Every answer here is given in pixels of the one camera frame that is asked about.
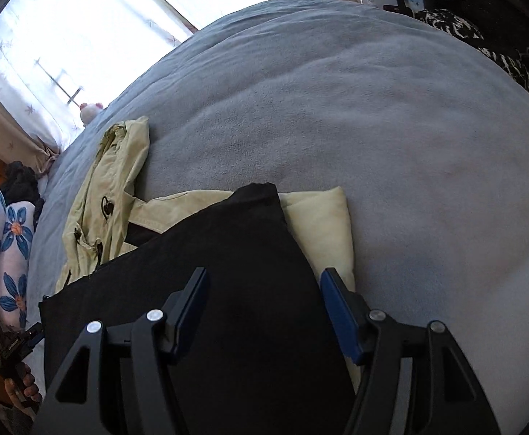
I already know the thin metal rod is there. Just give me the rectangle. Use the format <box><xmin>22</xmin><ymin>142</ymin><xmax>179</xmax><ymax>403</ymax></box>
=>
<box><xmin>36</xmin><ymin>57</ymin><xmax>85</xmax><ymax>106</ymax></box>

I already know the person's left forearm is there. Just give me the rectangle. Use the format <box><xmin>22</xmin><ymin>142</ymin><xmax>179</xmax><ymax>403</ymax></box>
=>
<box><xmin>0</xmin><ymin>402</ymin><xmax>39</xmax><ymax>435</ymax></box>

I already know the grey-blue bed blanket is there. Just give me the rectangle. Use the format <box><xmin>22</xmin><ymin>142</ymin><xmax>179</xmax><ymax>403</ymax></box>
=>
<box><xmin>26</xmin><ymin>0</ymin><xmax>529</xmax><ymax>435</ymax></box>

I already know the black and white patterned cloth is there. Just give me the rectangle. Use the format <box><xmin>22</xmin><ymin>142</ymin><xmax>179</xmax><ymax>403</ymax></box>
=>
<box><xmin>416</xmin><ymin>8</ymin><xmax>529</xmax><ymax>101</ymax></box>

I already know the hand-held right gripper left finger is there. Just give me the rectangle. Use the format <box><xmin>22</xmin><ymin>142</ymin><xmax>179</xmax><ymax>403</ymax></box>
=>
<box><xmin>31</xmin><ymin>266</ymin><xmax>211</xmax><ymax>435</ymax></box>

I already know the person's left hand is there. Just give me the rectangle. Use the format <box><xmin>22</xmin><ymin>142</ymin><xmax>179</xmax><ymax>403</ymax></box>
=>
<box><xmin>4</xmin><ymin>370</ymin><xmax>43</xmax><ymax>411</ymax></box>

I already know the pale green and black jacket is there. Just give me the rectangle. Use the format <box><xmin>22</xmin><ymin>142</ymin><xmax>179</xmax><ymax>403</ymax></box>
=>
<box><xmin>38</xmin><ymin>115</ymin><xmax>365</xmax><ymax>435</ymax></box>

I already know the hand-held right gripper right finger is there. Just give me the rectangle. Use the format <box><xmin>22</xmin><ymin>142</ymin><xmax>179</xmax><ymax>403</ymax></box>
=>
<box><xmin>320</xmin><ymin>267</ymin><xmax>503</xmax><ymax>435</ymax></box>

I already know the dark clothes pile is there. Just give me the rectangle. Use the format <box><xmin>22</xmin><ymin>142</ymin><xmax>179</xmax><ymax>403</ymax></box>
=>
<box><xmin>2</xmin><ymin>162</ymin><xmax>44</xmax><ymax>219</ymax></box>

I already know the sheer white patterned curtain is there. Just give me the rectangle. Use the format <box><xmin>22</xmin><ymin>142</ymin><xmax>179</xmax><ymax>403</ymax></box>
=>
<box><xmin>0</xmin><ymin>0</ymin><xmax>353</xmax><ymax>177</ymax></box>

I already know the pink plush toy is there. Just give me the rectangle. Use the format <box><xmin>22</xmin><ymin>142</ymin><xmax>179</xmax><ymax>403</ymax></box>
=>
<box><xmin>78</xmin><ymin>101</ymin><xmax>105</xmax><ymax>127</ymax></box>

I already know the blue floral rolled quilt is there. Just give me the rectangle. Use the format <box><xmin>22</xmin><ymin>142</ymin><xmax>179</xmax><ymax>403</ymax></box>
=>
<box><xmin>0</xmin><ymin>180</ymin><xmax>37</xmax><ymax>332</ymax></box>

